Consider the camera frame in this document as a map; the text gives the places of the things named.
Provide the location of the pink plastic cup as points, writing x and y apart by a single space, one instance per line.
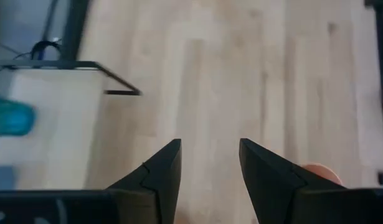
325 174

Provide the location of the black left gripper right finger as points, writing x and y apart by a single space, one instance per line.
319 205

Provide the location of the wooden shelf with black frame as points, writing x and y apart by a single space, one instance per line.
54 124

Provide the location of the teal transparent tumbler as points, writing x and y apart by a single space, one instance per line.
10 119

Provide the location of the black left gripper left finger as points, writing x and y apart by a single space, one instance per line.
85 208

